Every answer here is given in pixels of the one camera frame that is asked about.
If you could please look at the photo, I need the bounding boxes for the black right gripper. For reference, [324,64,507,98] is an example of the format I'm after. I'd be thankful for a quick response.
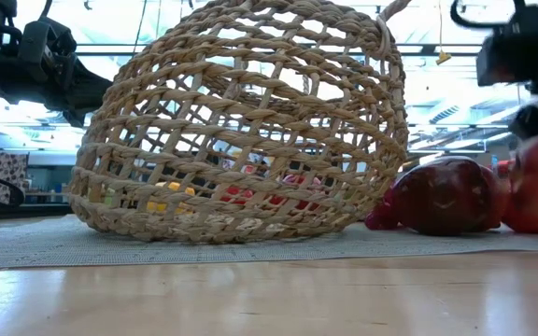
[476,5,538,140]

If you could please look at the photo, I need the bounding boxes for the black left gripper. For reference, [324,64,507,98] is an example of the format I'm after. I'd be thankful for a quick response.
[0,17,114,129]

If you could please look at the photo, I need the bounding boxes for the dark maroon fruit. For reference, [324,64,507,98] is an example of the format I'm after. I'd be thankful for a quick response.
[389,156,509,236]

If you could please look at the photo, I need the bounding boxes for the yellow lemon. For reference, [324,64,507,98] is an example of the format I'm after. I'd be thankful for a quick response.
[146,181,196,214]

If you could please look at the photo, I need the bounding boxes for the woven wicker basket with handles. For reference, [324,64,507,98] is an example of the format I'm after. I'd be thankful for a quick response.
[67,0,413,245]

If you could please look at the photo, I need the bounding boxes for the red storage container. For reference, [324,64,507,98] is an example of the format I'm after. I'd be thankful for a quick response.
[496,159,516,178]

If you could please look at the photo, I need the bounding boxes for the floral patterned cloth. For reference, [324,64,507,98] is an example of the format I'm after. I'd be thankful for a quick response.
[0,152,30,205]

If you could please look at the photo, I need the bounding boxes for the purple grape bunch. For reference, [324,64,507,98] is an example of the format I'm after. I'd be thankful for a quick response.
[364,186,399,231]

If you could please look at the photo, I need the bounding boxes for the grey woven placemat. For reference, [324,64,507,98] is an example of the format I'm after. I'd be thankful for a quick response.
[0,213,538,272]

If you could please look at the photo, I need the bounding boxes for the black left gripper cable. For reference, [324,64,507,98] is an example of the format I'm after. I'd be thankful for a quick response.
[38,0,55,22]

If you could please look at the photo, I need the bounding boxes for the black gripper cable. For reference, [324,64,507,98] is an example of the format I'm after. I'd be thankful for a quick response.
[449,0,527,30]
[38,0,55,22]

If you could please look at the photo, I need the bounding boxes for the yellow hanging plug cord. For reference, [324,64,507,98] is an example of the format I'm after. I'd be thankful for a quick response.
[434,0,453,66]

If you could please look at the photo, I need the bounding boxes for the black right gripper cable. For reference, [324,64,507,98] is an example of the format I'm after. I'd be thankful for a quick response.
[449,0,527,30]

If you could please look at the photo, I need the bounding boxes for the black aluminium rig frame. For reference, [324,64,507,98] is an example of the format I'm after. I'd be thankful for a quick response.
[0,201,72,223]

